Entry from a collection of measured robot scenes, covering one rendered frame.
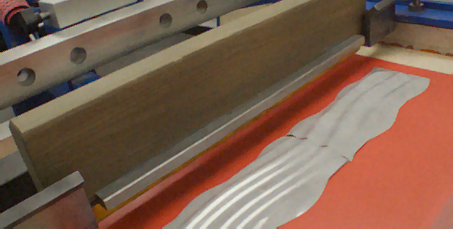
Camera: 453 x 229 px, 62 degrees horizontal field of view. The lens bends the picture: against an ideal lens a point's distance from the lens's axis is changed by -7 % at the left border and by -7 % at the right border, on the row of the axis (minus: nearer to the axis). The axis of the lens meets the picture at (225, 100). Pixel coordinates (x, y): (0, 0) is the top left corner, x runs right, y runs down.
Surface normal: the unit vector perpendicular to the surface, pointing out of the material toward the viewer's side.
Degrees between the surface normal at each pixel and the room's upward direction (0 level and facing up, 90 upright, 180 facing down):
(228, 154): 0
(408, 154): 0
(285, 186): 32
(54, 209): 90
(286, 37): 90
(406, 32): 90
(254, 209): 28
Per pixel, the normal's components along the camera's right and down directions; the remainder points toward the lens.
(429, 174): -0.14, -0.88
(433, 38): -0.71, 0.41
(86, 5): 0.69, 0.25
